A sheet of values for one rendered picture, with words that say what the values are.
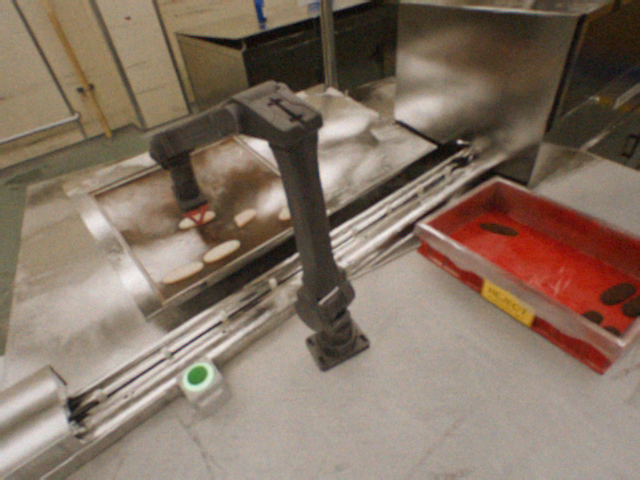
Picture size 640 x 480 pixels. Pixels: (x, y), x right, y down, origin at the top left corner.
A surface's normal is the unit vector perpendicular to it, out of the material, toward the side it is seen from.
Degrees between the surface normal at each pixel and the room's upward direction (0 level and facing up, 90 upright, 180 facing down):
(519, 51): 90
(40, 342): 0
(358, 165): 10
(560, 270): 0
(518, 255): 0
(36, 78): 90
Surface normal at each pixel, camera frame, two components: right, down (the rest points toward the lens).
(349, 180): 0.01, -0.67
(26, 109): 0.64, 0.45
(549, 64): -0.76, 0.47
